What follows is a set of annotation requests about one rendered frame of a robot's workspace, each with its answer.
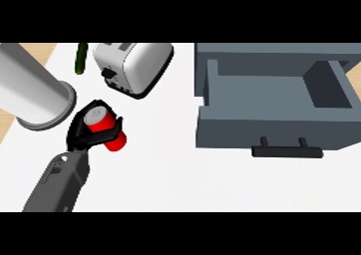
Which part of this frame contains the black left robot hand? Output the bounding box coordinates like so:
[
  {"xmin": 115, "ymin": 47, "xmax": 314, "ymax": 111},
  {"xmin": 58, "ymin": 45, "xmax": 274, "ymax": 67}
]
[{"xmin": 64, "ymin": 99, "xmax": 125, "ymax": 153}]

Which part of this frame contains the red can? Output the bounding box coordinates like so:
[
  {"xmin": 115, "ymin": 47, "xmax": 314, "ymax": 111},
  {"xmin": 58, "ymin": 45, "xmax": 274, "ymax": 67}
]
[{"xmin": 82, "ymin": 106, "xmax": 128, "ymax": 152}]

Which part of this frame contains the white cylindrical appliance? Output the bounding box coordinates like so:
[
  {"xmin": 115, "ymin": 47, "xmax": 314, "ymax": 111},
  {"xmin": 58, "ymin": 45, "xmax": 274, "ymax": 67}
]
[{"xmin": 0, "ymin": 43, "xmax": 78, "ymax": 131}]

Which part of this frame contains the silver toaster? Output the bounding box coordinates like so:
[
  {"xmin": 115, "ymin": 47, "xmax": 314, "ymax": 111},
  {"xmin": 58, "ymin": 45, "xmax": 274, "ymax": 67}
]
[{"xmin": 91, "ymin": 43, "xmax": 175, "ymax": 100}]

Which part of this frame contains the black drawer handle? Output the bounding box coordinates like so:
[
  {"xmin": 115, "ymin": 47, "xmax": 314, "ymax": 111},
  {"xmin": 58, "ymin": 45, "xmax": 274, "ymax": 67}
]
[{"xmin": 249, "ymin": 136, "xmax": 325, "ymax": 159}]

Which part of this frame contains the grey open drawer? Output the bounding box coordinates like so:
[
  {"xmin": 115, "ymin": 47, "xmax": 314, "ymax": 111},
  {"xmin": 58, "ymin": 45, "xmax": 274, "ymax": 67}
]
[{"xmin": 193, "ymin": 59, "xmax": 361, "ymax": 151}]

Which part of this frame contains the dark green cucumber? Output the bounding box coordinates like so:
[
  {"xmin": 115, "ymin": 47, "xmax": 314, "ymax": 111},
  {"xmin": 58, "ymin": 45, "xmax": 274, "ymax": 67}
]
[{"xmin": 73, "ymin": 43, "xmax": 90, "ymax": 76}]

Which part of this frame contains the grey cabinet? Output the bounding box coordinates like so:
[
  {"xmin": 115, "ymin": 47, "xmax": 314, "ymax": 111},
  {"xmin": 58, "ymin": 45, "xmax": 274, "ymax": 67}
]
[{"xmin": 193, "ymin": 43, "xmax": 361, "ymax": 98}]

